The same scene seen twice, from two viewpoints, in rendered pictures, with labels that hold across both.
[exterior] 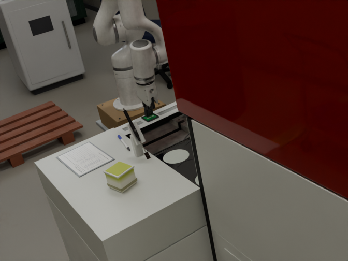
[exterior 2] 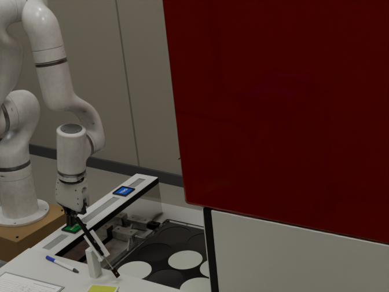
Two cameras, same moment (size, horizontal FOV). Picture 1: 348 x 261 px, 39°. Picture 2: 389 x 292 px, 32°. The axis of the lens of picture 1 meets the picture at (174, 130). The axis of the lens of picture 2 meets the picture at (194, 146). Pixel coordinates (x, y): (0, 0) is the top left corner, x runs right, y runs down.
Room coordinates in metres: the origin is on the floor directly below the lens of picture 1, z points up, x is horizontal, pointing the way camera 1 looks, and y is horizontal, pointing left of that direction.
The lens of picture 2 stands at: (0.07, 0.65, 1.97)
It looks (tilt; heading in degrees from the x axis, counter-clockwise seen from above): 23 degrees down; 331
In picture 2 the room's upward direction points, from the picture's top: 6 degrees counter-clockwise
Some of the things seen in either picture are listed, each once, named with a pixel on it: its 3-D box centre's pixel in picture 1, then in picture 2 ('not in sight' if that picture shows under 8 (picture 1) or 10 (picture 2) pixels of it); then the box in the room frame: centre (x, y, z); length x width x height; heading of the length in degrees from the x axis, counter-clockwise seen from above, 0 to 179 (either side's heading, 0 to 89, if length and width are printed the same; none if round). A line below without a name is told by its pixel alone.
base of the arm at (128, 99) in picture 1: (129, 84); (17, 189); (2.18, 0.16, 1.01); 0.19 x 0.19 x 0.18
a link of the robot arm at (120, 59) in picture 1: (127, 39); (14, 127); (2.19, 0.12, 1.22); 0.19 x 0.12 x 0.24; 105
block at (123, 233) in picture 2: (189, 127); (125, 233); (1.84, -0.07, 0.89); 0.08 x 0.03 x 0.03; 27
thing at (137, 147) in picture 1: (137, 140); (96, 255); (1.56, 0.13, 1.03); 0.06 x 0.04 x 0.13; 27
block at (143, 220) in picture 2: not in sight; (139, 222); (1.88, -0.14, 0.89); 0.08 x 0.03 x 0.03; 27
